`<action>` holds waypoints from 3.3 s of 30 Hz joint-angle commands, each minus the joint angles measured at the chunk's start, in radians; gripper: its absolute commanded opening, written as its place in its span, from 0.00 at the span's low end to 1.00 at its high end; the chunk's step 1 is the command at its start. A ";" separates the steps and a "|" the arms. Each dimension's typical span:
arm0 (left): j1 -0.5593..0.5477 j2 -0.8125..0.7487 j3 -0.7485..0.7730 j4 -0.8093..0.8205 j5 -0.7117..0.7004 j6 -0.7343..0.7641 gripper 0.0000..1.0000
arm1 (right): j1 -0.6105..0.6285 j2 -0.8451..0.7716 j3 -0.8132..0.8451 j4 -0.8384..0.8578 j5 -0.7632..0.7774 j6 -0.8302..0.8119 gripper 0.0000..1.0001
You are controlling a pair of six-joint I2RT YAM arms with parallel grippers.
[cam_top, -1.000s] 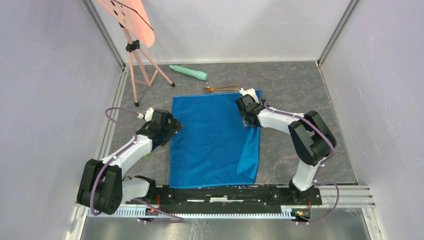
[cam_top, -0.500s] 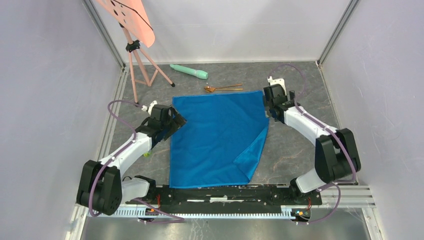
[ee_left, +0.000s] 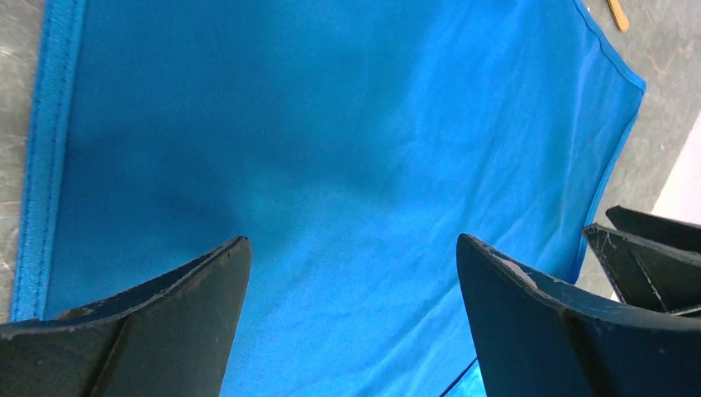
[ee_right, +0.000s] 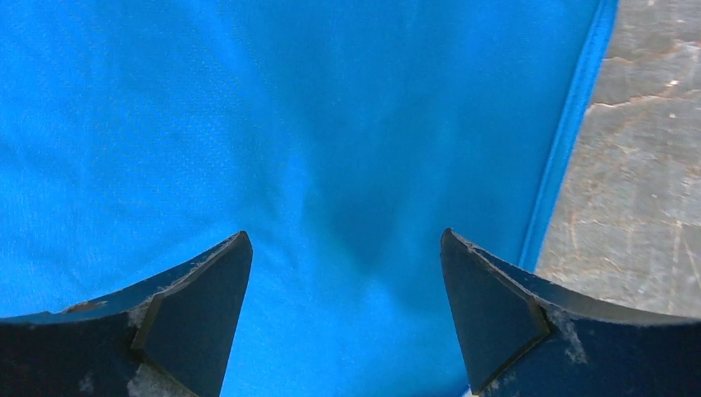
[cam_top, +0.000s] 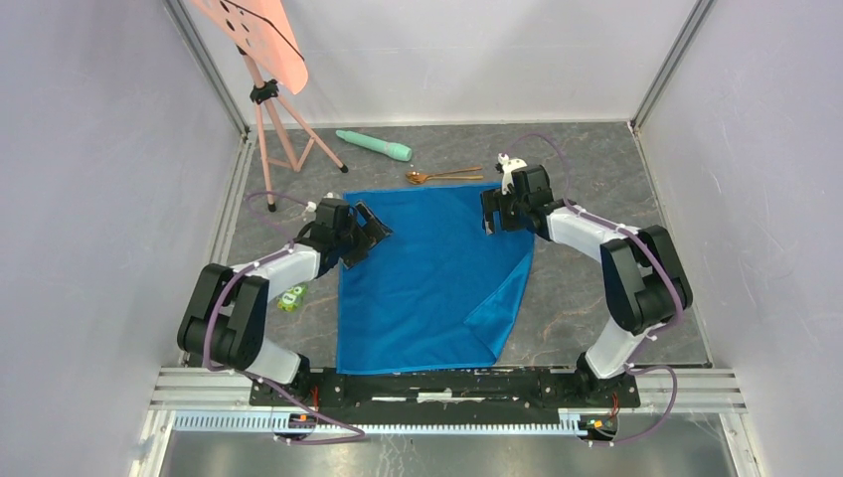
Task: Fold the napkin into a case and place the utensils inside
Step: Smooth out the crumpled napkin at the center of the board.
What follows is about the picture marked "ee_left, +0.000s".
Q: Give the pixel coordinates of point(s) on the gold fork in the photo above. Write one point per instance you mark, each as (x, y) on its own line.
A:
(619, 16)

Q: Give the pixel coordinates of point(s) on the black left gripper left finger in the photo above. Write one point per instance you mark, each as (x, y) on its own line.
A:
(170, 336)

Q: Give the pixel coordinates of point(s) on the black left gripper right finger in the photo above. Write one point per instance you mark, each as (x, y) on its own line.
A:
(536, 335)

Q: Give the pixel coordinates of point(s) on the blue cloth napkin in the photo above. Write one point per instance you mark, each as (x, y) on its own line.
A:
(351, 141)

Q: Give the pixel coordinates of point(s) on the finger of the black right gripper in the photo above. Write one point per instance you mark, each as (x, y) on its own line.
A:
(651, 262)

